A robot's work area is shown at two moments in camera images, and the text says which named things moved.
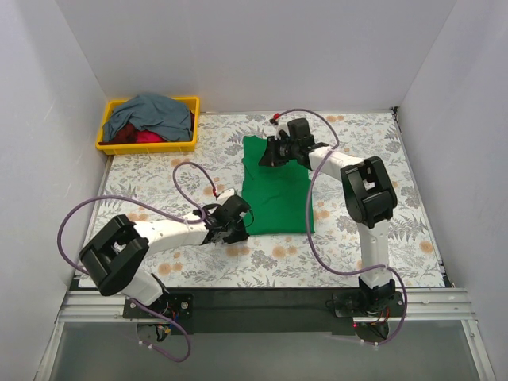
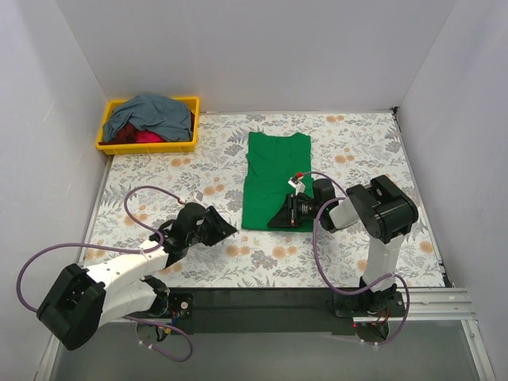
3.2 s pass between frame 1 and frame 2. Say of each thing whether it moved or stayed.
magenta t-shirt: stayed
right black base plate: stayed
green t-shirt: stayed
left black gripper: moved
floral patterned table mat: stayed
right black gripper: moved
